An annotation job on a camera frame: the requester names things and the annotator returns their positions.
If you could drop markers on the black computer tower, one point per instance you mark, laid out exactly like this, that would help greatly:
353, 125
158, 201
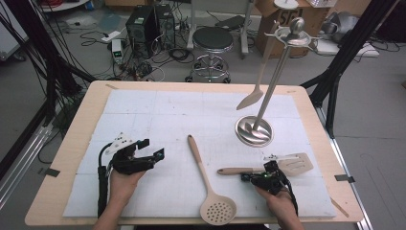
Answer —
140, 32
166, 25

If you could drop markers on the beige perforated skimmer spoon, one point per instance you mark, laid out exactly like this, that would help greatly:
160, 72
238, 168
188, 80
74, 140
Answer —
218, 211

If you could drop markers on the black tape piece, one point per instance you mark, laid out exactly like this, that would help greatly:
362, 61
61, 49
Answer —
344, 178
51, 172

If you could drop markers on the grey bag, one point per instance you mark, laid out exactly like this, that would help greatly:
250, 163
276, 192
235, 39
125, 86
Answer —
341, 24

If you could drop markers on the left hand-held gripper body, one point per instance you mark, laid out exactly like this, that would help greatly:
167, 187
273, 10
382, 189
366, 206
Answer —
130, 163

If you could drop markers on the black flat device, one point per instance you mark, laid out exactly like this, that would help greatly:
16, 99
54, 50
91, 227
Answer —
230, 22

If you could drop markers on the white power strip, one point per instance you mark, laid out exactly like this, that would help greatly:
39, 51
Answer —
111, 36

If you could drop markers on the white power supply unit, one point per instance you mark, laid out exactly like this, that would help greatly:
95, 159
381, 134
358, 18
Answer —
117, 51

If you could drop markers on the aluminium rail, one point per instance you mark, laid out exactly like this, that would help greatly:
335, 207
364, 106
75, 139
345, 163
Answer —
25, 159

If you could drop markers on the white round disc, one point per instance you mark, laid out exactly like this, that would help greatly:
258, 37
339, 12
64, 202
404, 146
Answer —
285, 4

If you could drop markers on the beige slotted spatula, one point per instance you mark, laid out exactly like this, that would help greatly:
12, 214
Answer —
230, 171

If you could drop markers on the black round stool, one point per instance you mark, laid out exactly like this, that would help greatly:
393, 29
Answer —
212, 38

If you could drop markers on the metal utensil stand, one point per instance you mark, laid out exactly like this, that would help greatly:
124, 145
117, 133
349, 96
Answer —
253, 132

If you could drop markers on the large printed cardboard box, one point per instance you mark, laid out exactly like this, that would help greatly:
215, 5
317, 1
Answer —
306, 12

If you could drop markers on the beige solid spatula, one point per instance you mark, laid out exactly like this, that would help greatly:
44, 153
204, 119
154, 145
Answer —
250, 100

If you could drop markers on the person's left hand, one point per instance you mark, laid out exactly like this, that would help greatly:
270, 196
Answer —
123, 187

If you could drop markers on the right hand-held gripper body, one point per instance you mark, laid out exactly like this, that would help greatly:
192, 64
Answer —
269, 182

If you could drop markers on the person's right hand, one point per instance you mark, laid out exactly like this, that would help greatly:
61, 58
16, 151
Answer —
282, 206

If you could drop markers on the black metal frame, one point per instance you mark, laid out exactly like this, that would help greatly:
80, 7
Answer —
348, 51

